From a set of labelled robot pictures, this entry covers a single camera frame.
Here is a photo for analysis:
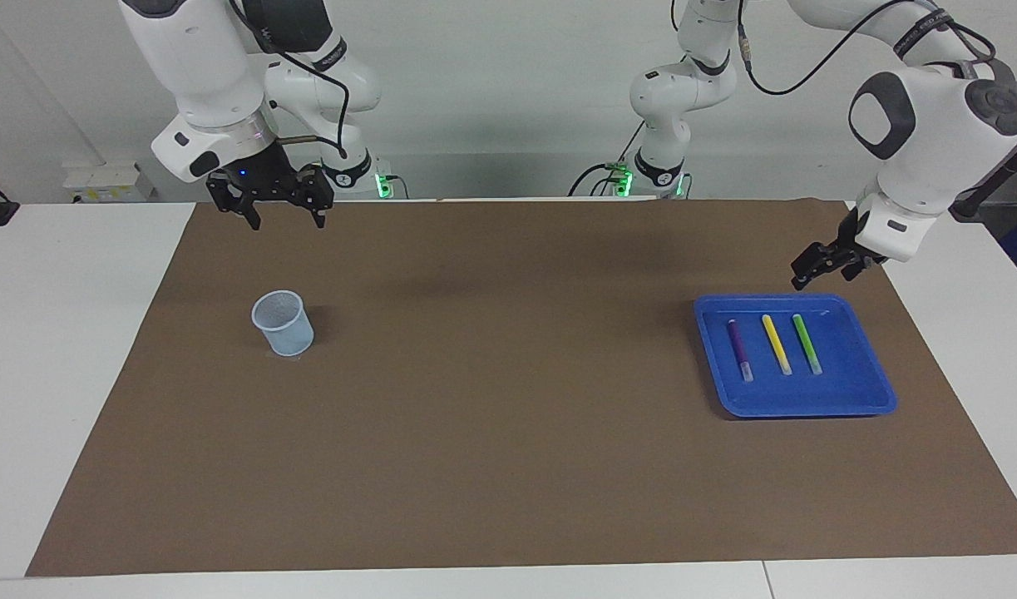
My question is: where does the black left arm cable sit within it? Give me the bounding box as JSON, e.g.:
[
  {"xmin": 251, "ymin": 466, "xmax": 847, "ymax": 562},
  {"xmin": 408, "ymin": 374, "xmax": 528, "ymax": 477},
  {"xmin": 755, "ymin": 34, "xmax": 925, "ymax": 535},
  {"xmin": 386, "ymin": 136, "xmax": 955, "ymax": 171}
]
[{"xmin": 737, "ymin": 0, "xmax": 1000, "ymax": 97}]

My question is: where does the white box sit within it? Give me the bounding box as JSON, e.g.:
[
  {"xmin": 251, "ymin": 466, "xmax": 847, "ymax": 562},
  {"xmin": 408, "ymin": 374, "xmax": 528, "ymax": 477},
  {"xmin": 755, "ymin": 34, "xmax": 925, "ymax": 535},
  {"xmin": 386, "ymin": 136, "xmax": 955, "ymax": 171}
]
[{"xmin": 62, "ymin": 162, "xmax": 154, "ymax": 204}]

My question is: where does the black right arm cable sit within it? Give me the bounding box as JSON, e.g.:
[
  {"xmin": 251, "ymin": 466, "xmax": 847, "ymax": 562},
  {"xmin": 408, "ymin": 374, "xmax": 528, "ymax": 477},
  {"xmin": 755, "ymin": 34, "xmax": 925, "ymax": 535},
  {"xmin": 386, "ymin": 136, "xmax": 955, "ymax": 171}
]
[{"xmin": 230, "ymin": 0, "xmax": 351, "ymax": 159}]

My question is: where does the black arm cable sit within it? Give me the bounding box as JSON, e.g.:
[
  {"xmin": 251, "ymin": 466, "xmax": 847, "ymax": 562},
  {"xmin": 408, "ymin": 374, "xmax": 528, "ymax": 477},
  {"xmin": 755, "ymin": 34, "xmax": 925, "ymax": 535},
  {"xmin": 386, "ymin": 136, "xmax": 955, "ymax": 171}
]
[
  {"xmin": 230, "ymin": 0, "xmax": 351, "ymax": 159},
  {"xmin": 737, "ymin": 0, "xmax": 1000, "ymax": 97}
]

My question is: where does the purple marker pen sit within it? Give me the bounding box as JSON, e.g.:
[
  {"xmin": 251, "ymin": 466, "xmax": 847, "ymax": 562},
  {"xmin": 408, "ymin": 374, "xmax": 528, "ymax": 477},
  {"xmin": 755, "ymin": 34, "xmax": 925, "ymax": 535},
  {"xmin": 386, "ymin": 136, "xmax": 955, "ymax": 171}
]
[{"xmin": 727, "ymin": 319, "xmax": 754, "ymax": 384}]

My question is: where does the yellow marker pen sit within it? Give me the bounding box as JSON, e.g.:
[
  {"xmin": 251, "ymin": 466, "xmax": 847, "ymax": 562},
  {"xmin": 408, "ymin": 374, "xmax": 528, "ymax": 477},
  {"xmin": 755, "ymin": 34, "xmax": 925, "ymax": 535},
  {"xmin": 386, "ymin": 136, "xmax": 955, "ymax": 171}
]
[{"xmin": 761, "ymin": 314, "xmax": 793, "ymax": 377}]

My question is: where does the brown table mat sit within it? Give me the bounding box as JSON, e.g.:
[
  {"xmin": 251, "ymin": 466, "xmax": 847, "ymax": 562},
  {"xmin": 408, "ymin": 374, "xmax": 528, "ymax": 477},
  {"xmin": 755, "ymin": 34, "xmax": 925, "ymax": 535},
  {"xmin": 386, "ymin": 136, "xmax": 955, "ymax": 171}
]
[{"xmin": 26, "ymin": 200, "xmax": 1017, "ymax": 577}]

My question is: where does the blue plastic tray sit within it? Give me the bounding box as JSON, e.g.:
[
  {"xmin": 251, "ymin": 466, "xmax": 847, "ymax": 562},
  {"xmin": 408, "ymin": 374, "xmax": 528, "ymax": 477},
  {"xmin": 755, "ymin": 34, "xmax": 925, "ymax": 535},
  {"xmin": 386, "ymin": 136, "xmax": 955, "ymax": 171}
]
[{"xmin": 693, "ymin": 293, "xmax": 898, "ymax": 418}]

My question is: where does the black stand pole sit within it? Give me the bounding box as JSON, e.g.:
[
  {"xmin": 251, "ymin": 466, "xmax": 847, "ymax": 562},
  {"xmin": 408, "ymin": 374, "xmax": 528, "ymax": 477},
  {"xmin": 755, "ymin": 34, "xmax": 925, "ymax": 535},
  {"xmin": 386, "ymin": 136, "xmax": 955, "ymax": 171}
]
[{"xmin": 945, "ymin": 131, "xmax": 1017, "ymax": 222}]

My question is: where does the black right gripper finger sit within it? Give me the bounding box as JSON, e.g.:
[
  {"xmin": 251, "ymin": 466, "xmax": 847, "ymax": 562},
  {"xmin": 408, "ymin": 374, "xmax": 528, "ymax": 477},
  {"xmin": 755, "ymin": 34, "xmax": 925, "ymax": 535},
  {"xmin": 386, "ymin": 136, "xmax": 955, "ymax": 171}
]
[
  {"xmin": 206, "ymin": 171, "xmax": 264, "ymax": 231},
  {"xmin": 302, "ymin": 165, "xmax": 336, "ymax": 230}
]

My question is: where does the green marker pen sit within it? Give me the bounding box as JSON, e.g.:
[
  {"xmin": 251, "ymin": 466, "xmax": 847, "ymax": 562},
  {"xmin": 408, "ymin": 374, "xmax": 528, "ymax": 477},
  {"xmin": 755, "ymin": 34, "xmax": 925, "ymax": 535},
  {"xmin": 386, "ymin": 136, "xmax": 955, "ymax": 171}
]
[{"xmin": 792, "ymin": 313, "xmax": 823, "ymax": 376}]

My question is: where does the translucent plastic cup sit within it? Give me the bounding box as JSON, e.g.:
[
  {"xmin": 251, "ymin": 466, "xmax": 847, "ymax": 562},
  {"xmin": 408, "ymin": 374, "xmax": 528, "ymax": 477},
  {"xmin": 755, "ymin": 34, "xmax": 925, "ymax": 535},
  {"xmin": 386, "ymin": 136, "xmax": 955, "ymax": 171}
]
[{"xmin": 251, "ymin": 290, "xmax": 315, "ymax": 357}]

